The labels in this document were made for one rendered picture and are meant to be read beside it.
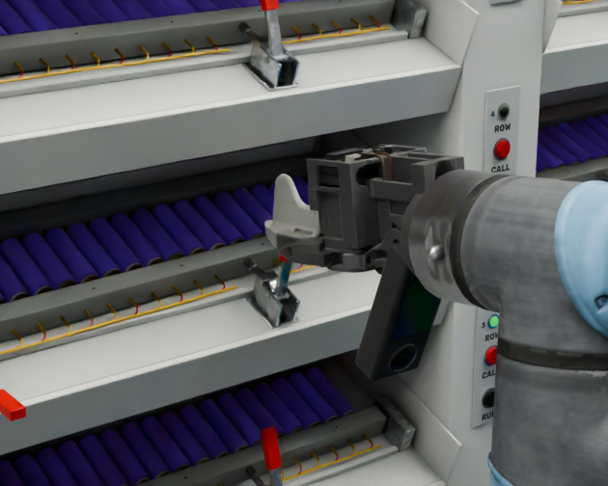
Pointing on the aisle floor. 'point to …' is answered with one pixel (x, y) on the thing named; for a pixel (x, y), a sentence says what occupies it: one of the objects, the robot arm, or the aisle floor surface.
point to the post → (449, 125)
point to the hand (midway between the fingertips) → (286, 232)
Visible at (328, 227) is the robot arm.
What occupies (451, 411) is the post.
